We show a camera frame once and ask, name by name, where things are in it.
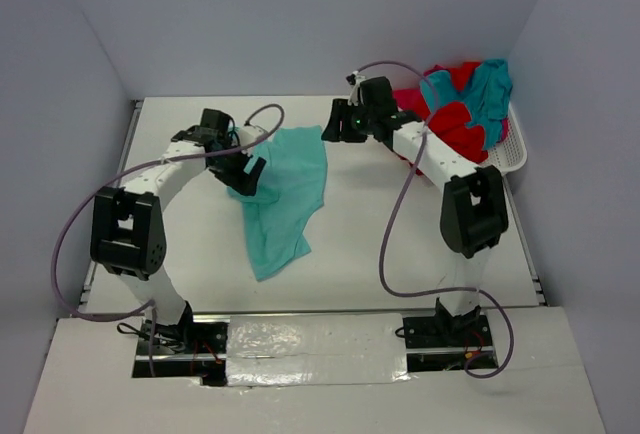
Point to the white plastic basket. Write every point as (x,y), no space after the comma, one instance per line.
(511,154)

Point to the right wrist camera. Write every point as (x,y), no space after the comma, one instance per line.
(376,96)

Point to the aluminium rail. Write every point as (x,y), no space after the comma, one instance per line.
(402,311)

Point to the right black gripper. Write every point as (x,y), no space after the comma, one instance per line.
(341,110)

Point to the mint green t shirt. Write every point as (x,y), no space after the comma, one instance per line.
(289,191)

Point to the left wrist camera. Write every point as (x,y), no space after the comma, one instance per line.
(217,124)

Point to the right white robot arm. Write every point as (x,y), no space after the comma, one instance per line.
(473,213)

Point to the magenta pink t shirt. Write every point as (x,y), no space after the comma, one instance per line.
(412,100)

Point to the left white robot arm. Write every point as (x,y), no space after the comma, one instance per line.
(128,235)

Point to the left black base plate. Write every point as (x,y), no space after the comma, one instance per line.
(200,337)

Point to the teal blue t shirt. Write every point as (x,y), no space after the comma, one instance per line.
(488,99)

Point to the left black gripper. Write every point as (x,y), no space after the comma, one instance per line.
(244,183)

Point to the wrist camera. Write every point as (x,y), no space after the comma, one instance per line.
(376,96)
(217,124)

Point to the red t shirt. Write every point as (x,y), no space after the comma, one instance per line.
(452,121)

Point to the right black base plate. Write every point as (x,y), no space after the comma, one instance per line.
(430,332)

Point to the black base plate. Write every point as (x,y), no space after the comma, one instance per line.
(430,332)
(200,337)

